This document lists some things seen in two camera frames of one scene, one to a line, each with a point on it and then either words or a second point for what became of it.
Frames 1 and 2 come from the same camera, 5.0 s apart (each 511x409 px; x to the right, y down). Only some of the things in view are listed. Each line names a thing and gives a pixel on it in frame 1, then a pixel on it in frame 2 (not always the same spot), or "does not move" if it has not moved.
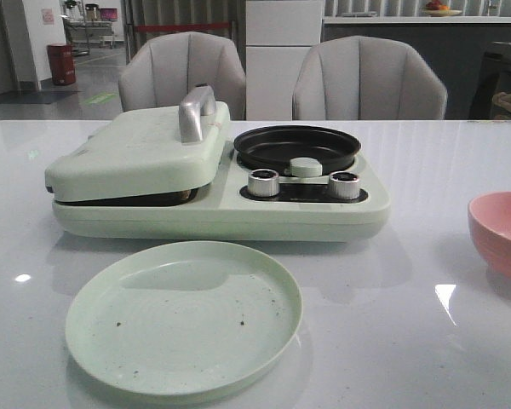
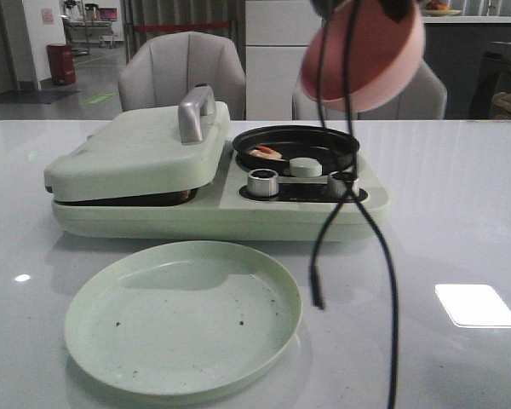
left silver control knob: x=263 y=182 does not move
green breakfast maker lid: x=146 y=151 does not move
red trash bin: x=62 y=63 does not move
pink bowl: x=498 y=221 to x=384 y=54
